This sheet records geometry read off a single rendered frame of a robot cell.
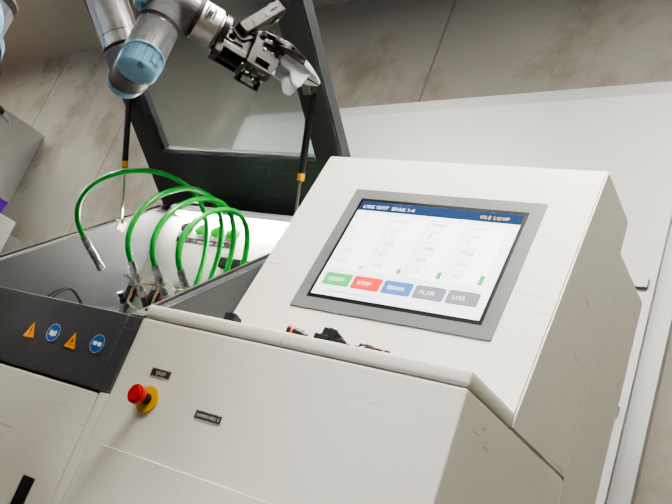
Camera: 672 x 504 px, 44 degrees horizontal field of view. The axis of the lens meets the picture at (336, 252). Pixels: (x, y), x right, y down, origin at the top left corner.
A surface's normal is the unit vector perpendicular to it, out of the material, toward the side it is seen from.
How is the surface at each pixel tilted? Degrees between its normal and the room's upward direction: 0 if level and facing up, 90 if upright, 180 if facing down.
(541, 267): 76
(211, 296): 90
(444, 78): 90
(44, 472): 90
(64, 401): 90
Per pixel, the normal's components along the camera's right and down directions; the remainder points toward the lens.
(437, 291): -0.36, -0.65
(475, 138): -0.56, -0.46
